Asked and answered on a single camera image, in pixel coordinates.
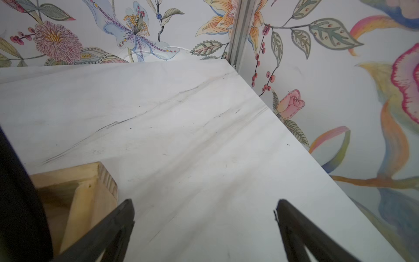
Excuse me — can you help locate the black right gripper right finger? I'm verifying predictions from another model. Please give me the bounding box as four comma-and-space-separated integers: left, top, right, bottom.
275, 199, 359, 262

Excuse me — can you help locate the aluminium corner post right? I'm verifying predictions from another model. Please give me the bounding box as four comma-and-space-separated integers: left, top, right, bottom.
227, 0, 256, 72

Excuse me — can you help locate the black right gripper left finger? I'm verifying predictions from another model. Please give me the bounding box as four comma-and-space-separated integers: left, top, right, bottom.
53, 199, 135, 262

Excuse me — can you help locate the black waist bag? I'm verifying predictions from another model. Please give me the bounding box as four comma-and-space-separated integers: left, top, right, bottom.
1, 131, 53, 262

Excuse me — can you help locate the wooden hanging rack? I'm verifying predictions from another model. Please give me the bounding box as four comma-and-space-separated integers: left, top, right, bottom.
30, 162, 118, 257

